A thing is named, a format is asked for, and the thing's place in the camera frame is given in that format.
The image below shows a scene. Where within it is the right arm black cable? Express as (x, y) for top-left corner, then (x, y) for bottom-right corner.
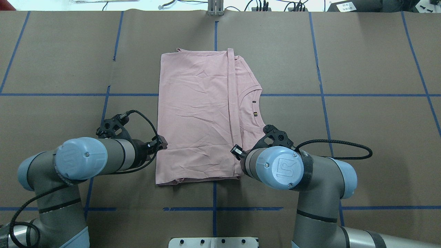
(295, 139), (374, 161)

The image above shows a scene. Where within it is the pink Snoopy t-shirt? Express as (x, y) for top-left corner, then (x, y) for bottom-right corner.
(155, 48), (265, 186)

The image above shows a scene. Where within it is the black box with label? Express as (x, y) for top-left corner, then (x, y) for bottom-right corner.
(326, 0), (383, 12)

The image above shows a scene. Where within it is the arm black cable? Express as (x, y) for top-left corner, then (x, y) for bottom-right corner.
(8, 110), (162, 248)
(295, 139), (374, 161)

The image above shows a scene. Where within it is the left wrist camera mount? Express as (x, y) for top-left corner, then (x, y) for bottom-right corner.
(95, 113), (131, 140)

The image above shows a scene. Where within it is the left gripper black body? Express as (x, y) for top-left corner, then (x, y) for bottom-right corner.
(133, 139), (158, 165)

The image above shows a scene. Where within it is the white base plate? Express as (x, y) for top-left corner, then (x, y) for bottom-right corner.
(168, 237), (260, 248)

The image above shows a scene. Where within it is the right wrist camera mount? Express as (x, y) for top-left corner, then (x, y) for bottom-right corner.
(251, 124), (294, 150)

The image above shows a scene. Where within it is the aluminium frame post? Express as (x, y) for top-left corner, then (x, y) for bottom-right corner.
(207, 0), (225, 16)

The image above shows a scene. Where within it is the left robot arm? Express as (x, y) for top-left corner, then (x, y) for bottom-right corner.
(1, 136), (167, 248)

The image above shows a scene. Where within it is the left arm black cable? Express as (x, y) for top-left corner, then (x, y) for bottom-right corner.
(8, 110), (162, 248)

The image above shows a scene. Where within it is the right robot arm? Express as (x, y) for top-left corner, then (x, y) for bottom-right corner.
(230, 145), (440, 248)

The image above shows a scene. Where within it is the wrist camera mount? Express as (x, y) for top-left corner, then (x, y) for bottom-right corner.
(95, 113), (131, 140)
(251, 124), (294, 150)

